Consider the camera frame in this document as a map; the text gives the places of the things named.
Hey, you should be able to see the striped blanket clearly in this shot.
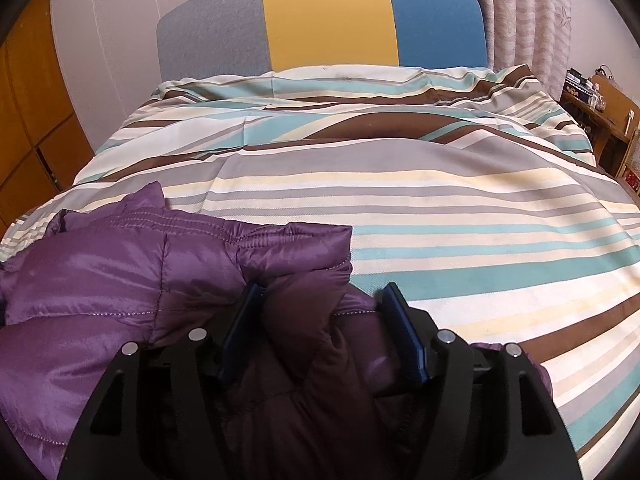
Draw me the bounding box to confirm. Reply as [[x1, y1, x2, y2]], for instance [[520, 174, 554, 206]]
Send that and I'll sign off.
[[0, 64, 640, 480]]

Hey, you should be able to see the purple down jacket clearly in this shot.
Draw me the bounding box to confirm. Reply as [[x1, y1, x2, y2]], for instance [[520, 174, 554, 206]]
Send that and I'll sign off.
[[0, 181, 553, 480]]

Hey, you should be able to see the black white box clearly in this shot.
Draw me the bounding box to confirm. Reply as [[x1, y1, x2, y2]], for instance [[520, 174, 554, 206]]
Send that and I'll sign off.
[[565, 70, 595, 95]]

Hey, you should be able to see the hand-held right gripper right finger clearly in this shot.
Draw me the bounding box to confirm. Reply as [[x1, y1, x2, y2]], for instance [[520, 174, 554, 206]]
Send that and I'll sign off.
[[375, 282, 583, 480]]

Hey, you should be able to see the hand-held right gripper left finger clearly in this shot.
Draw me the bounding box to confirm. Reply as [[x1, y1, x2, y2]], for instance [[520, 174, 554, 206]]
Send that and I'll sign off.
[[57, 282, 266, 480]]

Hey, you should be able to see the patterned curtain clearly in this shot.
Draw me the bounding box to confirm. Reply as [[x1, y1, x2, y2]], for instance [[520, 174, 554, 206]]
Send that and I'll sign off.
[[445, 0, 573, 106]]

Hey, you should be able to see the wooden wardrobe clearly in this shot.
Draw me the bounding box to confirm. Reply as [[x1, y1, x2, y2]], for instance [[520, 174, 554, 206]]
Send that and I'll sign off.
[[0, 0, 96, 241]]

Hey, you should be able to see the wooden desk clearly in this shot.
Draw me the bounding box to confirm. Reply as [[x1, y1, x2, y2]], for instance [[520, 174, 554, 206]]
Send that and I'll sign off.
[[560, 74, 640, 181]]

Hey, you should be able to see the grey yellow blue headboard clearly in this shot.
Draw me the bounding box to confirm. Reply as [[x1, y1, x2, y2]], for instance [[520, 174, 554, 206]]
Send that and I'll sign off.
[[156, 0, 493, 86]]

